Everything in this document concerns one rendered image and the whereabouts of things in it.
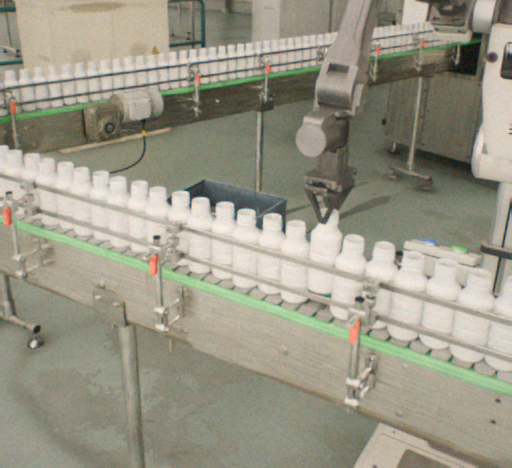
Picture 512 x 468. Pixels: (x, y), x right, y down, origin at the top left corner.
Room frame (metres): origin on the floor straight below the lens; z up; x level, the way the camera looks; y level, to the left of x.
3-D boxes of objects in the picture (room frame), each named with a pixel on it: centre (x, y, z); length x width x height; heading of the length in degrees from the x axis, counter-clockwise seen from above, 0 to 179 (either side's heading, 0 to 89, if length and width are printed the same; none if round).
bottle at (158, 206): (1.30, 0.22, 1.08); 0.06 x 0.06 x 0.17
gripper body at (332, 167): (1.11, -0.14, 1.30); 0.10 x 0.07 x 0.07; 149
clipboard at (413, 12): (5.00, -1.18, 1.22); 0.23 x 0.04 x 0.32; 41
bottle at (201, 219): (1.24, 0.12, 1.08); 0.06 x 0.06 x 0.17
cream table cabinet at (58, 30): (5.53, 1.38, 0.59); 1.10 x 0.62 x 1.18; 131
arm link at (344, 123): (1.10, -0.14, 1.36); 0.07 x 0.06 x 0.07; 148
